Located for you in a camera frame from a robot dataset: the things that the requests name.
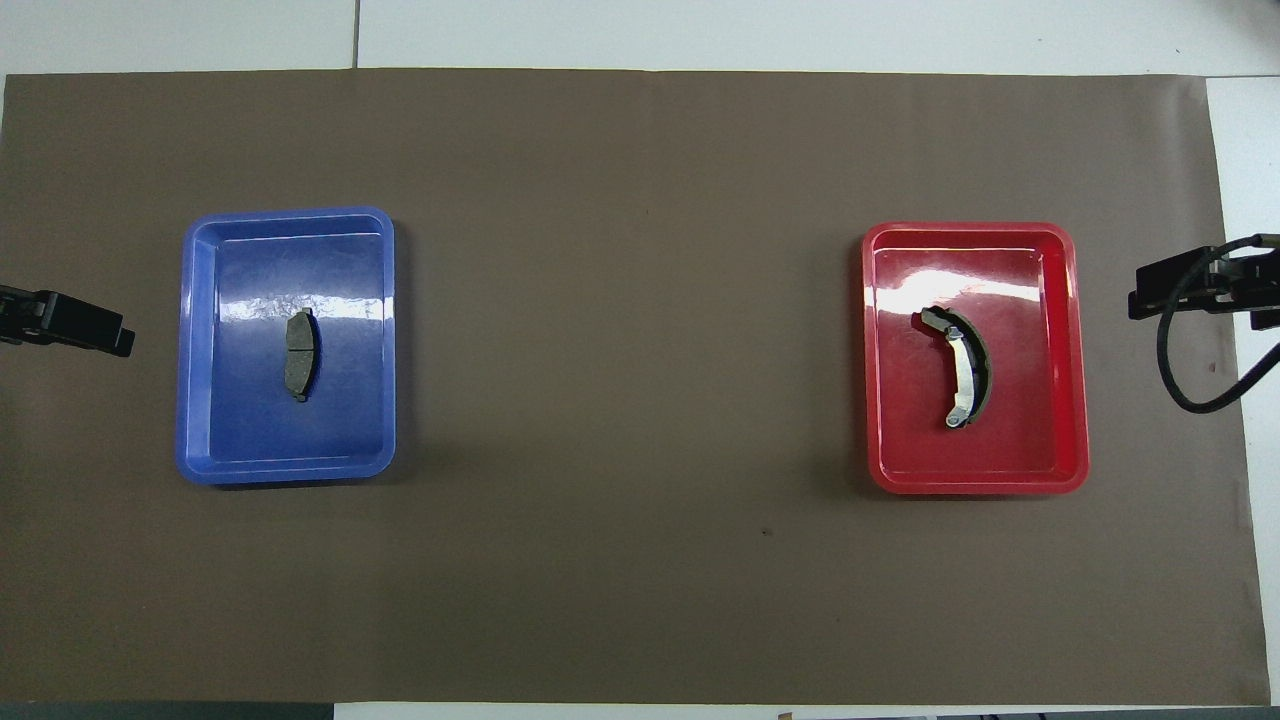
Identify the dark grey brake pad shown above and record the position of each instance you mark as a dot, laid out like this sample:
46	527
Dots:
297	360

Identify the brown table mat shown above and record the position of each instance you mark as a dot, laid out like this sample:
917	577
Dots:
640	300

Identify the red plastic tray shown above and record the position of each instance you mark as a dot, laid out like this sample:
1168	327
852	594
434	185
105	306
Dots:
1030	440

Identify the curved silver brake shoe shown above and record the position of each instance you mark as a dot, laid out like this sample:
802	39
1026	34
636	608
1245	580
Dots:
965	375

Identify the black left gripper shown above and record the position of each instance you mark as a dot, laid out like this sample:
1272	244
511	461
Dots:
20	315

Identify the blue plastic tray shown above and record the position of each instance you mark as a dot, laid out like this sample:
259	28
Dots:
250	430

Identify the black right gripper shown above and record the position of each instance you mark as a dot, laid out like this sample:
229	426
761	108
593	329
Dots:
1255	280

